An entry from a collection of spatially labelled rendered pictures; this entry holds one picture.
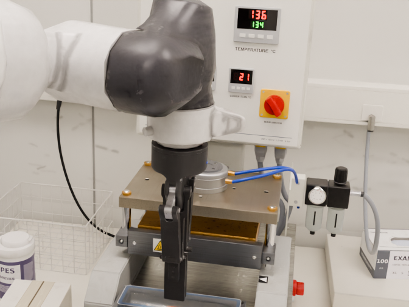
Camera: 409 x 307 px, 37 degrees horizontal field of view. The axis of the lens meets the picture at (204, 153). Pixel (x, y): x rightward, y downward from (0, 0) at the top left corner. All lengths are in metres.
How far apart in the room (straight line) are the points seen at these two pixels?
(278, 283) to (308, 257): 0.63
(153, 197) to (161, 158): 0.27
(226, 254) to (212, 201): 0.09
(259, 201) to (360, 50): 0.64
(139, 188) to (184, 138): 0.34
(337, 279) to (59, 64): 0.96
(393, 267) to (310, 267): 0.22
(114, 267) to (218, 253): 0.18
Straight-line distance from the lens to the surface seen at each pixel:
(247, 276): 1.19
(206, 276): 1.18
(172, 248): 0.83
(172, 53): 0.68
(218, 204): 1.04
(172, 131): 0.77
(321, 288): 1.54
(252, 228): 1.08
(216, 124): 0.79
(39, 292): 1.32
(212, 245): 1.04
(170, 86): 0.67
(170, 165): 0.79
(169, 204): 0.79
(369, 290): 1.48
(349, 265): 1.56
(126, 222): 1.08
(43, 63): 0.52
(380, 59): 1.59
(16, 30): 0.50
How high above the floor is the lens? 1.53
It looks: 19 degrees down
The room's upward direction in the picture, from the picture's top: 3 degrees clockwise
